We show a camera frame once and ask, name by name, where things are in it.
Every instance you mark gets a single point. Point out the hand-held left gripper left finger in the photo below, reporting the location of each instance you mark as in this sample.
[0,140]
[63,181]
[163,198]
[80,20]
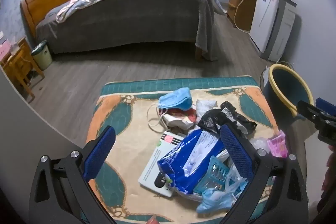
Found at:
[101,150]

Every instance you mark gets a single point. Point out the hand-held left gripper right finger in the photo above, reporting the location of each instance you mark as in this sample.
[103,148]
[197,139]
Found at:
[236,150]

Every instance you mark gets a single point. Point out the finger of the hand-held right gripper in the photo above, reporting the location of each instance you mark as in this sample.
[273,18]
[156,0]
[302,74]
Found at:
[319,121]
[325,106]

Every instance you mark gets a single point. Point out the clear plastic wrap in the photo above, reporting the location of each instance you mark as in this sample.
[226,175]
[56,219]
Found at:
[260,145]

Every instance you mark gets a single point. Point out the teal mesh packet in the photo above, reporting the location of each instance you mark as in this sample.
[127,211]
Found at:
[214,176]

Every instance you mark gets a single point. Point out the black plastic bag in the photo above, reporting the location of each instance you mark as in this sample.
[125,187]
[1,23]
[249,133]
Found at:
[212,117]

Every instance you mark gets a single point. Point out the pink packet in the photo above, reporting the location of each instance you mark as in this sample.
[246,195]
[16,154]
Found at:
[278,146]

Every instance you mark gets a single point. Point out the blue bin with yellow rim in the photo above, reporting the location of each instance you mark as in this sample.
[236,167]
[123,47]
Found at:
[286,85]

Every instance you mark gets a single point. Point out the light blue plastic bag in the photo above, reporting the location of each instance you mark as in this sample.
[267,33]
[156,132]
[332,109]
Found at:
[218,199]

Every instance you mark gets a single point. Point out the white tissue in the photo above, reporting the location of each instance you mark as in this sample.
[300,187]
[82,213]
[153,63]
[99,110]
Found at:
[206,107]

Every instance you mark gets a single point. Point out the blue plastic package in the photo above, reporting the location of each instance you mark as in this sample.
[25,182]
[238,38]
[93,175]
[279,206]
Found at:
[183,158]

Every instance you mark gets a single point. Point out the white black cardboard box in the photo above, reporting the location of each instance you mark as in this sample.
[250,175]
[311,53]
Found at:
[153,163]

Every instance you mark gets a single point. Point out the red white wrapper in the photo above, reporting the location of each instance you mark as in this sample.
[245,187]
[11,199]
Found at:
[181,117]

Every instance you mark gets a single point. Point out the blue face mask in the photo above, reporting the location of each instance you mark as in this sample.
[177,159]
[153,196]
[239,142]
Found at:
[174,98]

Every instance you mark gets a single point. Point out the green orange patterned mat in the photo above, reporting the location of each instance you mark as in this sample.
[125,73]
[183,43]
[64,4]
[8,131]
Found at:
[126,119]

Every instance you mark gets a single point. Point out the white air purifier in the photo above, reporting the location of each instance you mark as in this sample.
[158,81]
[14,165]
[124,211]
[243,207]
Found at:
[284,27]
[263,22]

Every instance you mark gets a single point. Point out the wooden nightstand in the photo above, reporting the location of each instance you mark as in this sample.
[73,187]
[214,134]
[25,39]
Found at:
[19,66]

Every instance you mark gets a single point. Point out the wooden cabinet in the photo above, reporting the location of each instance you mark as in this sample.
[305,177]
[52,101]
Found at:
[246,8]

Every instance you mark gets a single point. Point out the grey bedspread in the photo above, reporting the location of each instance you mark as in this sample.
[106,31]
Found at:
[131,19]

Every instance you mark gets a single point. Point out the pink box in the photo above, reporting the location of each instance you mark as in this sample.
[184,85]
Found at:
[4,49]

